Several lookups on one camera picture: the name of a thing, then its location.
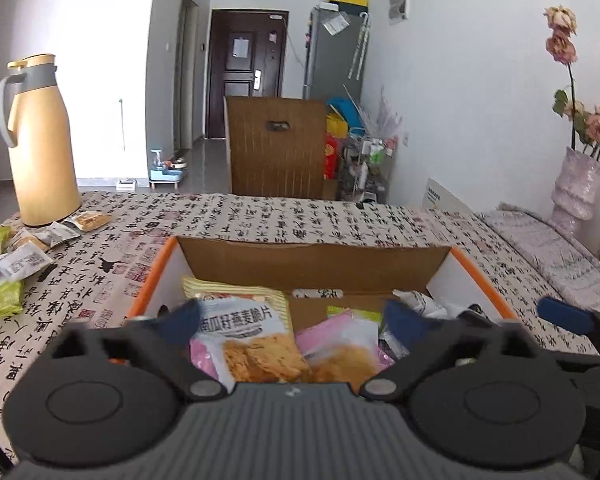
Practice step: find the pink ribbed vase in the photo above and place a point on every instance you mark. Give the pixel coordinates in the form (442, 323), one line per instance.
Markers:
(577, 190)

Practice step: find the small grey packet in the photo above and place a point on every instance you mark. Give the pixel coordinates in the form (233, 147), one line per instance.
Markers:
(55, 234)

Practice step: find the red gift bag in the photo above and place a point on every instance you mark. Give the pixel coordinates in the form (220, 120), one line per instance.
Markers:
(332, 157)

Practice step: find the red cardboard box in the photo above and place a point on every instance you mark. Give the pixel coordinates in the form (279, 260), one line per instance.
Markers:
(305, 265)

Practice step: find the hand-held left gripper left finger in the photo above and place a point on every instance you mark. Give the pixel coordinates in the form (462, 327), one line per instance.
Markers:
(182, 320)

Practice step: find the blue plastic item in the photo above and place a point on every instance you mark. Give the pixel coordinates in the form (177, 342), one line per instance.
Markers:
(345, 110)

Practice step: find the wall outlet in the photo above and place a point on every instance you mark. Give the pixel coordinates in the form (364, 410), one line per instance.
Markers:
(406, 139)

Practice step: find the blue pet water feeder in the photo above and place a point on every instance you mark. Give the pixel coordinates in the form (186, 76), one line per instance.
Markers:
(167, 172)

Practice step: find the dried pink rose bouquet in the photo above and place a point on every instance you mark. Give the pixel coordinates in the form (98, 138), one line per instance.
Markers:
(595, 125)

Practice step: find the green snack packet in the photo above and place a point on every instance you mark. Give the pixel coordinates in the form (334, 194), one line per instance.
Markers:
(352, 314)

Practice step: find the folded umbrella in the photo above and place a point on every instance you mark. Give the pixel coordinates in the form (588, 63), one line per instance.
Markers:
(360, 45)

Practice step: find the small white packet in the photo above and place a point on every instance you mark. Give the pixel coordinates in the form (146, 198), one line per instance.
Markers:
(22, 260)

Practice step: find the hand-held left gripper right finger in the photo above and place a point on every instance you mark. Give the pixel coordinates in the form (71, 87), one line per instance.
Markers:
(405, 322)

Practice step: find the white oat crisp packet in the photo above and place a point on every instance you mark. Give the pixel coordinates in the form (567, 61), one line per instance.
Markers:
(250, 330)

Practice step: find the white feather decoration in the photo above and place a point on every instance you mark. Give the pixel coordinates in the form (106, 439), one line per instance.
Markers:
(385, 115)

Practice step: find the long orange snack packet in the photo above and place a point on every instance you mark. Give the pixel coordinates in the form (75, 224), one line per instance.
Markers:
(240, 292)

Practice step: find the white paper sheet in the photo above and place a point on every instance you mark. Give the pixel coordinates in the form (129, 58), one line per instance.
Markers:
(335, 22)

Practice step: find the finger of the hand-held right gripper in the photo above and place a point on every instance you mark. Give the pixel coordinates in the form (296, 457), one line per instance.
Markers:
(567, 314)

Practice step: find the yellow box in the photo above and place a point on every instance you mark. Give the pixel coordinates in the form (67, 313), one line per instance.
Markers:
(349, 1)

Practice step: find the white board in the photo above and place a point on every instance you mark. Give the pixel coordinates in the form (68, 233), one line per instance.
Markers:
(447, 195)

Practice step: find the yellow thermos jug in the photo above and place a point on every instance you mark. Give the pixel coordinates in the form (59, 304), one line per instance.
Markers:
(42, 160)

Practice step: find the wooden chair back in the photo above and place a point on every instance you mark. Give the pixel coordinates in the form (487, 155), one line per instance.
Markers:
(275, 160)

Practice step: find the grey white snack packet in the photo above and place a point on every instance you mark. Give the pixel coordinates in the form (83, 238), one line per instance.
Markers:
(425, 305)

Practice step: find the grey refrigerator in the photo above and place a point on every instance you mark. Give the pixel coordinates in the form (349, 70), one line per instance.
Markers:
(332, 65)

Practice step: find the small brown packet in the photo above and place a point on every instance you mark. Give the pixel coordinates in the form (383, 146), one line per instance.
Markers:
(90, 221)

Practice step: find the yellow bag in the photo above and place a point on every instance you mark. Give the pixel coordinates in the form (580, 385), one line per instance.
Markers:
(336, 124)

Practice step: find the dark wooden door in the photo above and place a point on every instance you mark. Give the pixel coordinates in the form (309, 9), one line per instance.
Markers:
(245, 75)

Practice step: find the small green packet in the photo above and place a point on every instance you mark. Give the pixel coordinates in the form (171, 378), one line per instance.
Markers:
(5, 300)

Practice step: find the grey floral cloth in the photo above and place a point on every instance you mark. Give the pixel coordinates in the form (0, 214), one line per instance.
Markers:
(545, 250)

